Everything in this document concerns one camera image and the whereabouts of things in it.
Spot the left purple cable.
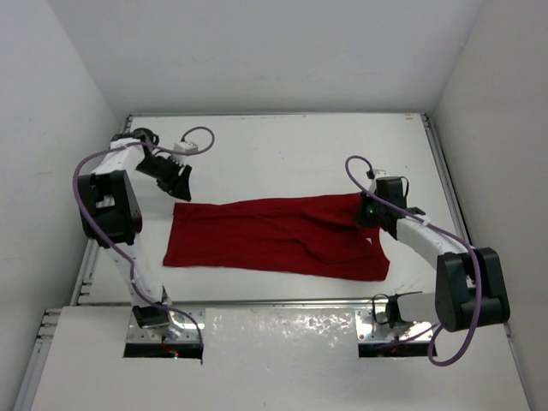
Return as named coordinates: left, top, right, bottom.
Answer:
left=72, top=126, right=216, bottom=348

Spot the left aluminium frame rail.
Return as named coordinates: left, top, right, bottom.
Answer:
left=70, top=114, right=132, bottom=306

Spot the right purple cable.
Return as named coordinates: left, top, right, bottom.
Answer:
left=344, top=155, right=489, bottom=367

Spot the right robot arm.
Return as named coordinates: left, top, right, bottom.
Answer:
left=354, top=176, right=510, bottom=332

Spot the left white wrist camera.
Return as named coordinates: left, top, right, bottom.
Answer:
left=172, top=140, right=199, bottom=158

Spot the red t shirt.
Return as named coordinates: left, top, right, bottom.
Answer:
left=163, top=194, right=390, bottom=282

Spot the front aluminium mounting rail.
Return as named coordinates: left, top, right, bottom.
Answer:
left=126, top=299, right=436, bottom=343

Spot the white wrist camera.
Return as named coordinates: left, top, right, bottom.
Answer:
left=172, top=140, right=199, bottom=158
left=366, top=169, right=388, bottom=193

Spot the white foam front panel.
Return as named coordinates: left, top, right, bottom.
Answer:
left=33, top=307, right=527, bottom=410

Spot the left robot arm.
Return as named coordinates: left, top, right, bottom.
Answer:
left=73, top=128, right=192, bottom=341

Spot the aluminium frame rail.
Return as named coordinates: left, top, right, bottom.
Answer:
left=70, top=114, right=132, bottom=306
left=420, top=113, right=470, bottom=241

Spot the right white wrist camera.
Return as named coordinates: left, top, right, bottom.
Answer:
left=366, top=169, right=388, bottom=193

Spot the purple cable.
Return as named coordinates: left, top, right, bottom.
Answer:
left=344, top=155, right=489, bottom=367
left=72, top=126, right=216, bottom=348

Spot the right aluminium frame rail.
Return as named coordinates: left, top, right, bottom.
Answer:
left=420, top=113, right=470, bottom=241

